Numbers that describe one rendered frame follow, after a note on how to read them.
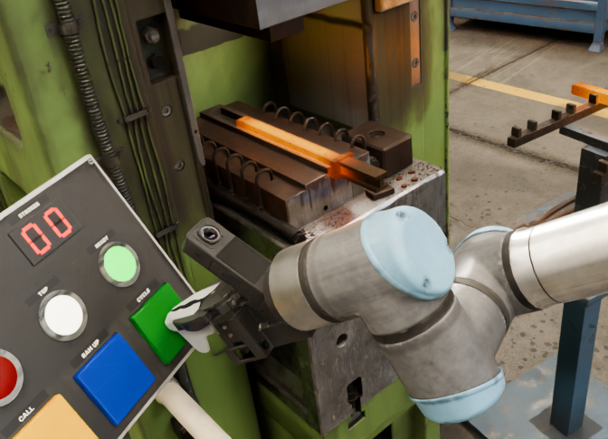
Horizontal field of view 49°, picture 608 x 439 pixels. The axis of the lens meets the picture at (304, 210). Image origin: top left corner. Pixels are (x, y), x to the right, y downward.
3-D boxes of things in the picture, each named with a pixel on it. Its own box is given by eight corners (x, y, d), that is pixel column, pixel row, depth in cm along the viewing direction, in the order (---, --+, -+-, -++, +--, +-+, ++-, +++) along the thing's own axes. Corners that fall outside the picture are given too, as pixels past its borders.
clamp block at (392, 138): (414, 164, 132) (413, 134, 129) (384, 180, 128) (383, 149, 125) (372, 147, 141) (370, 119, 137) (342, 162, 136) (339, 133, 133)
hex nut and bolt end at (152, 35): (171, 68, 106) (161, 25, 103) (156, 73, 105) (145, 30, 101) (163, 65, 108) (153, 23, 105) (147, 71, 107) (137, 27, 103)
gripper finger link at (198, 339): (175, 366, 83) (224, 353, 77) (147, 329, 81) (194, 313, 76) (189, 349, 85) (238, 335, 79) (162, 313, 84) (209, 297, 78)
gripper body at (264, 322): (230, 368, 77) (306, 349, 70) (185, 311, 75) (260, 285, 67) (261, 326, 83) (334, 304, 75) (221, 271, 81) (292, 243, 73)
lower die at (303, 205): (371, 187, 126) (368, 147, 122) (289, 233, 116) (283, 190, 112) (243, 130, 155) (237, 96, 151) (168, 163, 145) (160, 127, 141)
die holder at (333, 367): (447, 340, 152) (447, 167, 129) (322, 437, 133) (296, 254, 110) (292, 248, 191) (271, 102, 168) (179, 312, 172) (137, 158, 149)
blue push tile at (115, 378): (157, 378, 80) (119, 331, 79) (118, 426, 75) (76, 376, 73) (149, 380, 82) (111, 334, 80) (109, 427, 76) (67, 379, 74)
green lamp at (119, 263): (146, 274, 83) (137, 245, 81) (112, 291, 81) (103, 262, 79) (135, 264, 86) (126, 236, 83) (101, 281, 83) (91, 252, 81)
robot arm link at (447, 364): (528, 354, 69) (471, 257, 67) (494, 435, 61) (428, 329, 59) (452, 364, 76) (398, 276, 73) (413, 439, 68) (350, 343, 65)
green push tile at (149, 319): (202, 325, 88) (168, 280, 86) (169, 364, 82) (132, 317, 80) (193, 328, 89) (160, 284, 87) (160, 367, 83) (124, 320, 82)
